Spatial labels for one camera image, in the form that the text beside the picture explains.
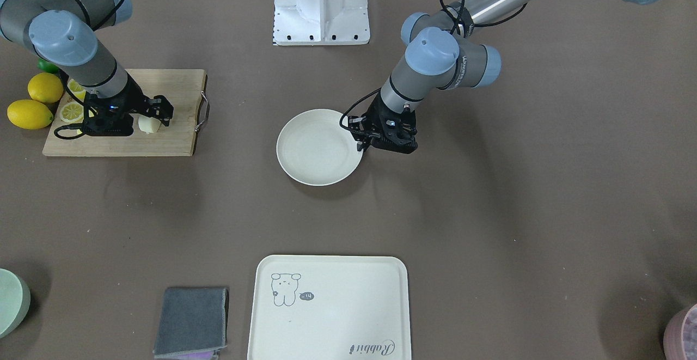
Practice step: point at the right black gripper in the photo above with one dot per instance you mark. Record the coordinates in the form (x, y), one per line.
(132, 103)

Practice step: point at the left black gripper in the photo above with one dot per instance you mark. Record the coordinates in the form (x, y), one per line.
(372, 120)

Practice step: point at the white steamed bun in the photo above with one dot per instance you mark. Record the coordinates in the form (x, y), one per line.
(149, 125)

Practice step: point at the cream round plate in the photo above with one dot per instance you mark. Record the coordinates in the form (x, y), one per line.
(314, 149)

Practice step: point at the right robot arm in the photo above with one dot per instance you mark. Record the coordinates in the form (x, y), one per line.
(63, 32)

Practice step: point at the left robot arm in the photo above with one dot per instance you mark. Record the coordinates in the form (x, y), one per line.
(439, 55)

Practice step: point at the cream rabbit tray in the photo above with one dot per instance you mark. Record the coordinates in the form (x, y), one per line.
(330, 307)

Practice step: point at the wooden cutting board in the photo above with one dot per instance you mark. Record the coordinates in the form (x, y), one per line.
(182, 87)

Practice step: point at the yellow plastic knife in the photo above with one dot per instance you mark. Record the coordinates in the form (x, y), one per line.
(77, 127)

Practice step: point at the lower lemon half slice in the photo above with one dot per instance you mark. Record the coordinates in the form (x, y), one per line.
(71, 113)

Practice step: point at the lemon half slice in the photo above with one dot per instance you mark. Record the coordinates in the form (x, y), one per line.
(71, 113)
(76, 89)

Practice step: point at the upper lemon half slice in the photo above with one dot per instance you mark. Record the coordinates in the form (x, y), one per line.
(76, 89)

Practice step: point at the upper whole lemon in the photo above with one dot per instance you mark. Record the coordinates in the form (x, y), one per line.
(45, 87)

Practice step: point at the whole lemon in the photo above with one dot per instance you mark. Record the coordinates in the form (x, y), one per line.
(45, 87)
(29, 114)

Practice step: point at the green lime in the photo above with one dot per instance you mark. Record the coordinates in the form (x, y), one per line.
(47, 67)

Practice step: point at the lower whole lemon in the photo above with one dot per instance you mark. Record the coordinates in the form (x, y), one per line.
(29, 114)

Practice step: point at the grey folded cloth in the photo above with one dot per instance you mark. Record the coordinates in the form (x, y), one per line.
(193, 323)

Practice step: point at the light green bowl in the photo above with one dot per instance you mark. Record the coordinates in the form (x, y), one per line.
(15, 301)

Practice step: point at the pink bowl with ice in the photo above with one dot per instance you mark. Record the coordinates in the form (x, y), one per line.
(680, 335)

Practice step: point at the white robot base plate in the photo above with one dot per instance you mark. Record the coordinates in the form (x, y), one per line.
(320, 22)

